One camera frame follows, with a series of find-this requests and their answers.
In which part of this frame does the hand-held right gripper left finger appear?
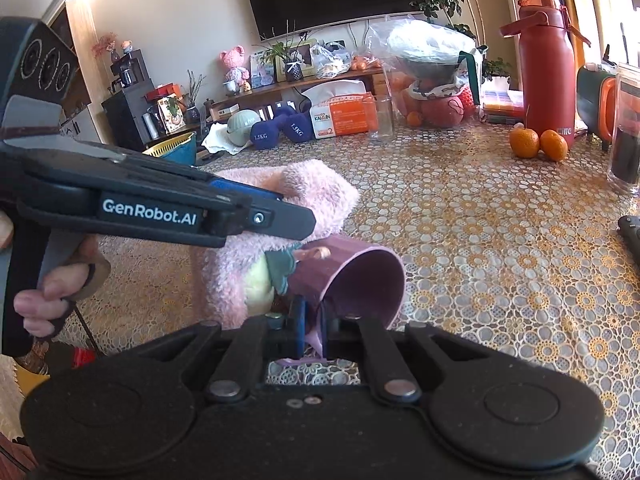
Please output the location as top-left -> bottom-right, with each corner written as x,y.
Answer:
149,297 -> 307,404

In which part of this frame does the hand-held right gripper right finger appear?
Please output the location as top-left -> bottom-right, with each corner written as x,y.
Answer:
320,305 -> 494,405

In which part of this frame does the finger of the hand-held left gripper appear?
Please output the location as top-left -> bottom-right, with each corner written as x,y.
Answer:
16,159 -> 317,249
116,152 -> 287,202

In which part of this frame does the purple ribbed cup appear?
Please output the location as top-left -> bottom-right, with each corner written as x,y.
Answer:
276,237 -> 406,367

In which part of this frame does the small green yellow plush toy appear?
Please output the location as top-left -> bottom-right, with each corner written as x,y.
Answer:
247,244 -> 331,319

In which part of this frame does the pink fluffy towel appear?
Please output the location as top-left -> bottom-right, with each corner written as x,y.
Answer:
192,158 -> 360,332

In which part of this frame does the person's left hand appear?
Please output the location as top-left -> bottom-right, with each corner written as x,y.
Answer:
13,239 -> 112,337

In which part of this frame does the white cloth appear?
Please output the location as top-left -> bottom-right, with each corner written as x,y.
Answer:
201,122 -> 252,156

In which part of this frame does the blue dumbbell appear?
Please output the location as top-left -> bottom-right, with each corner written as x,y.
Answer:
272,106 -> 316,143
249,121 -> 278,150

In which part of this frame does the teal basin with yellow colander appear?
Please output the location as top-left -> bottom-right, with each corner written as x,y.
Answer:
142,131 -> 198,167

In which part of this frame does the pale green bowl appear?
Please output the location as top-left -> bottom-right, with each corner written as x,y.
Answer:
227,109 -> 261,149

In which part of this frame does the black coffee machine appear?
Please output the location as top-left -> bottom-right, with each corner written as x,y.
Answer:
109,48 -> 152,92

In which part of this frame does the wooden television cabinet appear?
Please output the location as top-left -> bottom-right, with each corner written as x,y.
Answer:
202,64 -> 387,127

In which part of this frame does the pink bear figure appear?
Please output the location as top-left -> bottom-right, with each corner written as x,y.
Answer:
218,45 -> 250,95

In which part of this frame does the orange and white box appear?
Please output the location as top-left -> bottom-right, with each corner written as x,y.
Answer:
299,78 -> 380,140

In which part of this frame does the small potted plant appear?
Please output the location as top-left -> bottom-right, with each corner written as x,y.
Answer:
259,19 -> 307,83

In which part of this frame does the plastic bag of snacks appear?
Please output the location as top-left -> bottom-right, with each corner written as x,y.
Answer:
309,39 -> 352,80

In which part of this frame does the clear drinking glass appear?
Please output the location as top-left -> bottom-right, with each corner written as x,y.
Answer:
369,94 -> 395,141

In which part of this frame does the clear plastic bag with fruit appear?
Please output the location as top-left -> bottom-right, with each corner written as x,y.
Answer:
367,13 -> 489,129

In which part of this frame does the stack of colourful boxes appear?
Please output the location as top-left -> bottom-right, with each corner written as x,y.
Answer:
480,88 -> 526,125

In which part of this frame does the orange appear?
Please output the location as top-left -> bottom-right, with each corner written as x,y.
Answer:
508,126 -> 542,159
539,129 -> 570,163

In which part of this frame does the black remote control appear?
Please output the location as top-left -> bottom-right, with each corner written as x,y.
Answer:
617,214 -> 640,257

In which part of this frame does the red water bottle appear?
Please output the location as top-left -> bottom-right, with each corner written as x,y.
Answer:
498,0 -> 591,150

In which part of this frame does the clear tumbler with dark liquid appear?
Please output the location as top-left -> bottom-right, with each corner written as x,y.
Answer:
606,62 -> 640,194

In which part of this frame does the green picture frame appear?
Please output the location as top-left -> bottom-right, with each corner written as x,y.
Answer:
274,38 -> 319,83

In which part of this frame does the green box with orange handle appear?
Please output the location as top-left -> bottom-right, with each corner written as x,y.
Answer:
575,62 -> 619,154

